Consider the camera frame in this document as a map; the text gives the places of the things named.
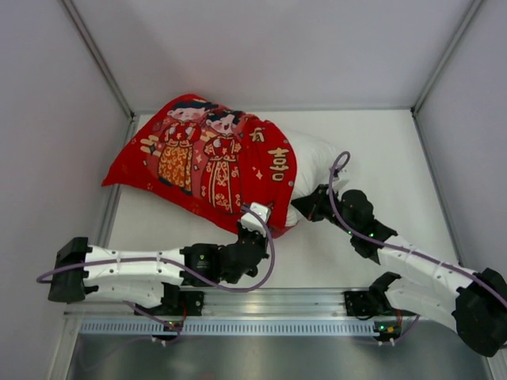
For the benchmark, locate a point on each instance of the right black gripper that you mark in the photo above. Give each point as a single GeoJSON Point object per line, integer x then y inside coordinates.
{"type": "Point", "coordinates": [317, 202]}

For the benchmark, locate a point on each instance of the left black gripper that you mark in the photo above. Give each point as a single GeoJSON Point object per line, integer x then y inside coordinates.
{"type": "Point", "coordinates": [250, 232]}

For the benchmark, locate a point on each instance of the white pillow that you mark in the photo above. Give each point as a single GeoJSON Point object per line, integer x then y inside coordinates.
{"type": "Point", "coordinates": [309, 166]}

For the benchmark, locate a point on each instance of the red printed pillowcase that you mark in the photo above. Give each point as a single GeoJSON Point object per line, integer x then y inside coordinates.
{"type": "Point", "coordinates": [211, 160]}

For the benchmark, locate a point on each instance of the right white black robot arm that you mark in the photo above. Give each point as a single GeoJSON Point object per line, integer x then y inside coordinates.
{"type": "Point", "coordinates": [472, 304]}

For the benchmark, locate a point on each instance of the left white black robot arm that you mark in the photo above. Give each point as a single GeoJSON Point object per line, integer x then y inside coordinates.
{"type": "Point", "coordinates": [152, 279]}

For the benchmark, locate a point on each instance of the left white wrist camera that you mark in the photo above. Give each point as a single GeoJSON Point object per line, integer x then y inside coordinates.
{"type": "Point", "coordinates": [255, 217]}

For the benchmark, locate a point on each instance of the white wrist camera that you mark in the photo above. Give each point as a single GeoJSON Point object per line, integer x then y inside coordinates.
{"type": "Point", "coordinates": [338, 179]}
{"type": "Point", "coordinates": [255, 217]}

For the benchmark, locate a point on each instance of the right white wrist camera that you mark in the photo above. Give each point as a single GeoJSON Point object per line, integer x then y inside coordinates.
{"type": "Point", "coordinates": [338, 179]}

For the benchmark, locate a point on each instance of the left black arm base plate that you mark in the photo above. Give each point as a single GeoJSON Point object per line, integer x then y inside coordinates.
{"type": "Point", "coordinates": [178, 304]}

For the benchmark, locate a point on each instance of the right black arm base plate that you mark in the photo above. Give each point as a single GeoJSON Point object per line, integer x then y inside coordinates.
{"type": "Point", "coordinates": [363, 305]}

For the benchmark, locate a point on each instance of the aluminium mounting rail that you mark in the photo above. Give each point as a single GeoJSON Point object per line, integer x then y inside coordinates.
{"type": "Point", "coordinates": [316, 303]}

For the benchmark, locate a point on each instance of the slotted grey cable duct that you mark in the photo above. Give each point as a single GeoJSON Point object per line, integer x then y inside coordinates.
{"type": "Point", "coordinates": [202, 327]}

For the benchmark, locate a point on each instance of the right aluminium frame post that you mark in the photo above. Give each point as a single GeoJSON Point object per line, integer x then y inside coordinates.
{"type": "Point", "coordinates": [450, 48]}

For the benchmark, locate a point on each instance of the aluminium frame post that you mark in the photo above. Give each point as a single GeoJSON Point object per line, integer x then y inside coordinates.
{"type": "Point", "coordinates": [450, 48]}
{"type": "Point", "coordinates": [77, 20]}

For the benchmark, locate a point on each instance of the left aluminium frame post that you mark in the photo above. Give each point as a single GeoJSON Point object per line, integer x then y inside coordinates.
{"type": "Point", "coordinates": [77, 20]}

